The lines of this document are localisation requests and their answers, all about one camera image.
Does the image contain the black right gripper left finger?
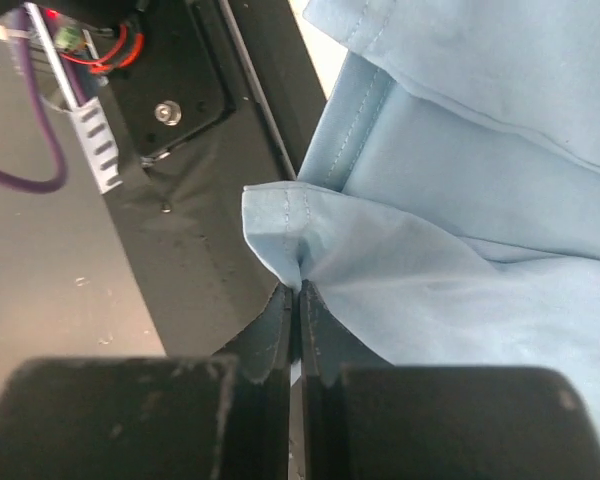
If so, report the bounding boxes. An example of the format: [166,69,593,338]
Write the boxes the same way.
[0,286,293,479]

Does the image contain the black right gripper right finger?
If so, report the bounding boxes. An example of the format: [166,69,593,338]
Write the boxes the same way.
[298,282,600,479]

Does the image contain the light blue t shirt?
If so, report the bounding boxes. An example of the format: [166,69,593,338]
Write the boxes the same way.
[242,1,600,416]

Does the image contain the right white cable duct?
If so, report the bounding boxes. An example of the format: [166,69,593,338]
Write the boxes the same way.
[25,2,121,195]

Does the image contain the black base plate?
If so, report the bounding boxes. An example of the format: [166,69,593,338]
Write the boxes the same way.
[29,0,328,358]

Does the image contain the red wires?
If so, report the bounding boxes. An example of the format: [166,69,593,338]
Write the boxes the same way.
[59,22,147,71]

